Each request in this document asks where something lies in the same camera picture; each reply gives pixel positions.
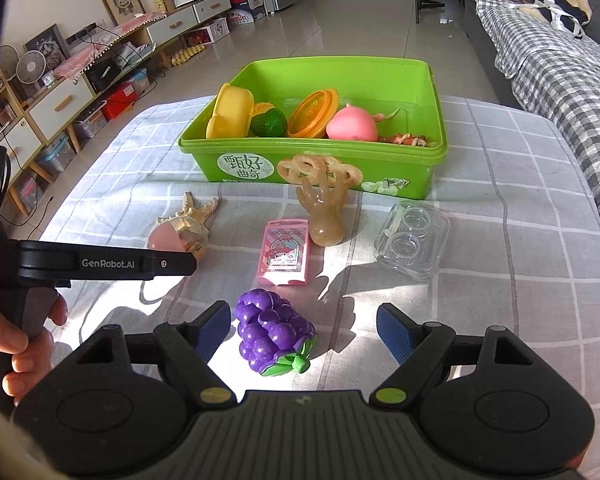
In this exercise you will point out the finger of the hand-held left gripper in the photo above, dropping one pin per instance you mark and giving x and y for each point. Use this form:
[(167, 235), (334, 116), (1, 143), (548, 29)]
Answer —
[(172, 264)]

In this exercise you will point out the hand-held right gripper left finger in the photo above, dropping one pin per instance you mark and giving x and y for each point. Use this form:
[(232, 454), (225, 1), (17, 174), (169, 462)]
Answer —
[(212, 327)]

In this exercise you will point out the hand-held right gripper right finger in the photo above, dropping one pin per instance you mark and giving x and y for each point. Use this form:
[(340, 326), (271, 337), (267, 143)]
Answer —
[(395, 330)]

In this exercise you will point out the starfish shell ornament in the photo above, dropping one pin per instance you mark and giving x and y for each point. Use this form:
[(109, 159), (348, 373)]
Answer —
[(180, 232)]

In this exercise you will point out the purple grape toy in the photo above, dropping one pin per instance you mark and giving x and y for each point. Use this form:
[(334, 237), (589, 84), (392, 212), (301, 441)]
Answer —
[(270, 330)]

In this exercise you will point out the yellow plastic container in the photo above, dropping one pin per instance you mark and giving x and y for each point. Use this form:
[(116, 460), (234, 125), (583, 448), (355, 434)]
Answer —
[(230, 110)]

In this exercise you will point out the green vegetable toy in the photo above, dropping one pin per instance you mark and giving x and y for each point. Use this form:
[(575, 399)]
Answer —
[(269, 121)]

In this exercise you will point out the orange dwarf figurine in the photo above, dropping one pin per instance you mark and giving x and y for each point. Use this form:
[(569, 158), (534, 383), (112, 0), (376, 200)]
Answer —
[(405, 139)]

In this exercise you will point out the orange round lid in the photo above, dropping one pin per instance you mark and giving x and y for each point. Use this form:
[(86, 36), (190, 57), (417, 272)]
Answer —
[(312, 115)]

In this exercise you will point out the pink pig toy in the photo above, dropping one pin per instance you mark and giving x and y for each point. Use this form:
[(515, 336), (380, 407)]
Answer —
[(352, 122)]

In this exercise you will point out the green plastic box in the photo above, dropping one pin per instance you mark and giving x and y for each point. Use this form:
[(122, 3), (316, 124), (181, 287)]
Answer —
[(330, 80)]

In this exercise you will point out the person's left hand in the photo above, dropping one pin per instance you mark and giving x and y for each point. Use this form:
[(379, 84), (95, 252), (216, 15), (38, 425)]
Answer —
[(30, 365)]

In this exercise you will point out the grey grid tablecloth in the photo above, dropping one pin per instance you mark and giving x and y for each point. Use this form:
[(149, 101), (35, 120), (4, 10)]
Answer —
[(480, 310)]

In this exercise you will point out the clear plastic case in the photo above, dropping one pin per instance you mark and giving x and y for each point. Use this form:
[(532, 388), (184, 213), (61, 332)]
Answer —
[(412, 242)]

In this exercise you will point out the pink card box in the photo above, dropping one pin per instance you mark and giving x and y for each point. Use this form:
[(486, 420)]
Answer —
[(283, 255)]

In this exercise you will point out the amber hand-shaped ornament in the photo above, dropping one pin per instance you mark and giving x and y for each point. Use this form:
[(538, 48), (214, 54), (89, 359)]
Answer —
[(322, 210)]

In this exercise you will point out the white drawer cabinet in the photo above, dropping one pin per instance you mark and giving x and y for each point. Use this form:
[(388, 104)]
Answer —
[(55, 105)]

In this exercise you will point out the red storage box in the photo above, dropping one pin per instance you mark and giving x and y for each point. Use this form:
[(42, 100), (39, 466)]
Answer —
[(117, 102)]

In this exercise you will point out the white desk fan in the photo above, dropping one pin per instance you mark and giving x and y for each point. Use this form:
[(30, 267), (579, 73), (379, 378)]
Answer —
[(7, 57), (34, 67)]

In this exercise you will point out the row of yellow ducks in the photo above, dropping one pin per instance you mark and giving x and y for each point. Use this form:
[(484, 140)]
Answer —
[(182, 55)]

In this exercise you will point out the framed cat photo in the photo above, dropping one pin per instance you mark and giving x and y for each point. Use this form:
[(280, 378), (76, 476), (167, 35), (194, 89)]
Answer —
[(47, 42)]

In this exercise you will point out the pink lace cloth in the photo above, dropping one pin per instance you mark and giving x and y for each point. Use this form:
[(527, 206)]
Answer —
[(100, 45)]

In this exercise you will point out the blue and white box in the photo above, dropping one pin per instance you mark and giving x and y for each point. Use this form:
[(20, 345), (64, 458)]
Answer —
[(240, 16)]

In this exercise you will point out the framed cartoon picture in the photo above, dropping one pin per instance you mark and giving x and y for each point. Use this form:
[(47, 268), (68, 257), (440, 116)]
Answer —
[(122, 2)]

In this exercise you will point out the grey checked blanket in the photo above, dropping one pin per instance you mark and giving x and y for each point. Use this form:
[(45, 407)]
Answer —
[(545, 70)]

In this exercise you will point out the black and white garment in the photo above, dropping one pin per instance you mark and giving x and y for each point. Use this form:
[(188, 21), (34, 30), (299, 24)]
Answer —
[(555, 5)]

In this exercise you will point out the grey sofa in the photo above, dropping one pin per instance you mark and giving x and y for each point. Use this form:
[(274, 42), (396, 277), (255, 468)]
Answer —
[(595, 10)]

